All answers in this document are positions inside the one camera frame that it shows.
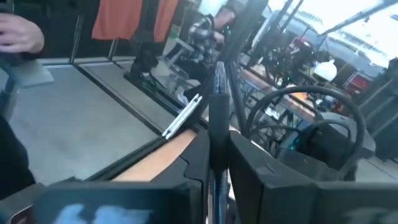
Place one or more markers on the black background stand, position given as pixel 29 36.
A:
pixel 143 62

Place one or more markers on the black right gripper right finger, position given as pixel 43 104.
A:
pixel 264 193

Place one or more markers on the person's hand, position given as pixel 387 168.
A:
pixel 18 34

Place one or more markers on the blue-grey plastic object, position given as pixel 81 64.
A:
pixel 28 77

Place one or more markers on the person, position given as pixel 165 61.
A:
pixel 12 161
pixel 202 34

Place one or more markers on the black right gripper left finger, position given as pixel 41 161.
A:
pixel 186 193

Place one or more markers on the orange fabric panel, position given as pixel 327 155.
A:
pixel 116 18
pixel 166 18

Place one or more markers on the red background box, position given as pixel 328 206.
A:
pixel 357 84

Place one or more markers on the silver frame bracket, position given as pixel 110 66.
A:
pixel 182 116

